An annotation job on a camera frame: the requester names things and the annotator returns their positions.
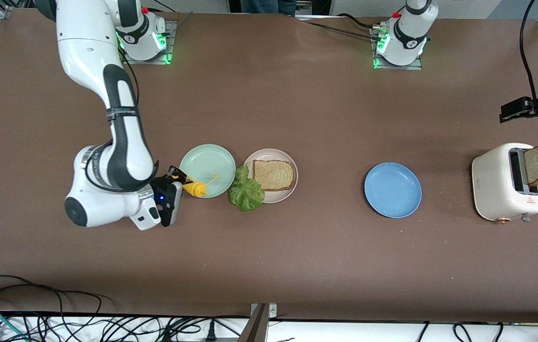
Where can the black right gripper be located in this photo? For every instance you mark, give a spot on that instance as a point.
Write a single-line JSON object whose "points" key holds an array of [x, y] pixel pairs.
{"points": [[160, 184]]}

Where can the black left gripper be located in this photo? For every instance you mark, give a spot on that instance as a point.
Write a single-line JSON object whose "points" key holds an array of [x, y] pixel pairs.
{"points": [[536, 105]]}

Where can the yellow mustard squeeze bottle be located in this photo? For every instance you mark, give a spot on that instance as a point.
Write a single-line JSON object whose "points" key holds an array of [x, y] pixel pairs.
{"points": [[198, 190]]}

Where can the green lettuce leaf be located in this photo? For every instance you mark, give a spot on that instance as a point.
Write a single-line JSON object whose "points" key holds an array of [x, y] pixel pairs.
{"points": [[247, 194]]}

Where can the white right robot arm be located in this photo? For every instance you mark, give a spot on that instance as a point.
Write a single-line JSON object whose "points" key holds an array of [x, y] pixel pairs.
{"points": [[88, 38]]}

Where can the mint green plate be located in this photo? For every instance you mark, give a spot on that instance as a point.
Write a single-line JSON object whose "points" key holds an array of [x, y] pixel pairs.
{"points": [[207, 161]]}

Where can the beige plate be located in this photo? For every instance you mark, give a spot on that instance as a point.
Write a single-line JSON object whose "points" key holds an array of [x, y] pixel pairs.
{"points": [[268, 154]]}

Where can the blue plate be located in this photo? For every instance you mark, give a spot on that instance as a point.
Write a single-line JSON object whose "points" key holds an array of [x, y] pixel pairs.
{"points": [[392, 190]]}

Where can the white two-slot toaster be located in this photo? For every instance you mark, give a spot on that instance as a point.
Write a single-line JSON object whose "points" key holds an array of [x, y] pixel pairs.
{"points": [[492, 185]]}

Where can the black power plug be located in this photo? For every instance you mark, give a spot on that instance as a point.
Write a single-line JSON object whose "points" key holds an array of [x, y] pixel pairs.
{"points": [[211, 332]]}

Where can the person in blue jeans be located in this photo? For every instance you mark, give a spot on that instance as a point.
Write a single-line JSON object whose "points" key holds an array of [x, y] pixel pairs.
{"points": [[259, 5]]}

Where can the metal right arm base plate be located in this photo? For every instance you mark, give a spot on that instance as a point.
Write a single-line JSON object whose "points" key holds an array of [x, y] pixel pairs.
{"points": [[145, 61]]}

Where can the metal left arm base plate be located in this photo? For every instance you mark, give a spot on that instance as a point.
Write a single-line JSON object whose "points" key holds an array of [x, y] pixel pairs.
{"points": [[397, 68]]}

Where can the metal table bracket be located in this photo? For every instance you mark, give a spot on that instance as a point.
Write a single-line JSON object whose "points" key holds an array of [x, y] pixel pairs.
{"points": [[259, 327]]}

